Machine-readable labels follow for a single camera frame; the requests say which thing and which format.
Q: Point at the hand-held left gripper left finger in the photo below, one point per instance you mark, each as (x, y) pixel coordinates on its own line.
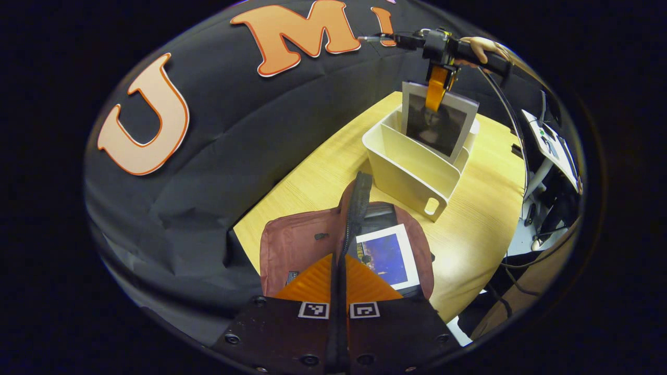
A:
(281, 333)

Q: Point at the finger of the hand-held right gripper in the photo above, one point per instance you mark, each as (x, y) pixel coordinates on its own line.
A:
(436, 88)

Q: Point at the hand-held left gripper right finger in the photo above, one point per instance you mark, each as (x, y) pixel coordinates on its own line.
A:
(396, 333)

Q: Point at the portrait cover book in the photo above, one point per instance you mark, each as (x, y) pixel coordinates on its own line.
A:
(440, 130)

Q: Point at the blue cover book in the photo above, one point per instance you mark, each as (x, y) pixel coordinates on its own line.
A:
(391, 255)

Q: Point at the white bookshelf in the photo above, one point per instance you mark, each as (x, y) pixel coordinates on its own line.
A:
(411, 172)

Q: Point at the maroon schoolbag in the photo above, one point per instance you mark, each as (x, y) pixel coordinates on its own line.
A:
(297, 245)

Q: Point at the white device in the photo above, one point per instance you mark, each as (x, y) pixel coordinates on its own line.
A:
(552, 143)

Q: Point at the black backdrop cloth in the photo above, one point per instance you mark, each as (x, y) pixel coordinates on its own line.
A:
(234, 130)

